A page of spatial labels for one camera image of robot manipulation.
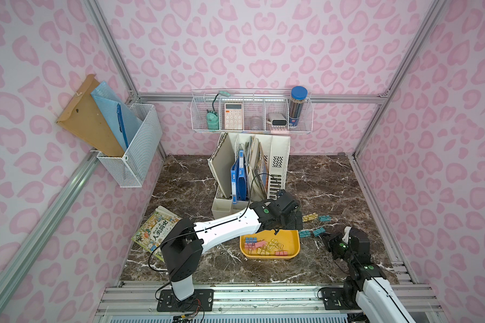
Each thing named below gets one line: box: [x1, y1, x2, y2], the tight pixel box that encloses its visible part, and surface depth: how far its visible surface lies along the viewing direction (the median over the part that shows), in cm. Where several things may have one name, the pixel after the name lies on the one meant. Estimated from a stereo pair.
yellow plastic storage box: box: [239, 229, 301, 260], surface depth 85 cm
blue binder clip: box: [244, 236, 258, 243], surface depth 88 cm
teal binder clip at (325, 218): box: [318, 214, 332, 222], surface depth 95 cm
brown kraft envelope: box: [56, 74, 125, 158], surface depth 69 cm
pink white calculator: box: [224, 102, 244, 130], surface depth 97 cm
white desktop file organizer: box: [211, 131, 291, 220], surface depth 94 cm
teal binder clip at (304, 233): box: [299, 230, 312, 238], surface depth 90 cm
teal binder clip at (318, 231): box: [312, 227, 327, 237], surface depth 90 cm
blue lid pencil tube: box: [288, 86, 308, 129], surface depth 87 cm
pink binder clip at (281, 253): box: [274, 250, 289, 257], surface depth 84 cm
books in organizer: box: [244, 135, 269, 202], surface depth 90 cm
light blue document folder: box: [90, 80, 143, 153], surface depth 71 cm
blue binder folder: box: [230, 149, 248, 204], surface depth 87 cm
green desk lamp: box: [206, 90, 232, 130], surface depth 93 cm
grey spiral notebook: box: [208, 132, 235, 200], surface depth 90 cm
